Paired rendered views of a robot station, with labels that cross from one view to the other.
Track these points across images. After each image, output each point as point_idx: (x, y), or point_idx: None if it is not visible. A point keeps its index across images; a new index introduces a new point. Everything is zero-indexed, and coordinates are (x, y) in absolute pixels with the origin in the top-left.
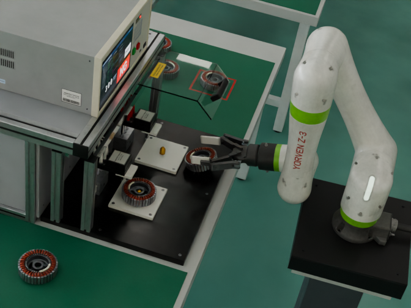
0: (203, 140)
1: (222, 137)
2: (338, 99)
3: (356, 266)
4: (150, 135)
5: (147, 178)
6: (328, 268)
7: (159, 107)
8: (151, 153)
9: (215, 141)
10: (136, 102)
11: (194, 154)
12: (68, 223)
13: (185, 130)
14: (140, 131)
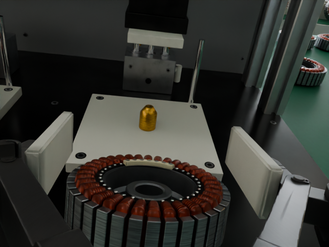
0: (230, 153)
1: (293, 181)
2: None
3: None
4: (199, 105)
5: (29, 122)
6: None
7: (325, 125)
8: (131, 111)
9: (253, 180)
10: (294, 99)
11: (165, 172)
12: None
13: (299, 163)
14: (208, 100)
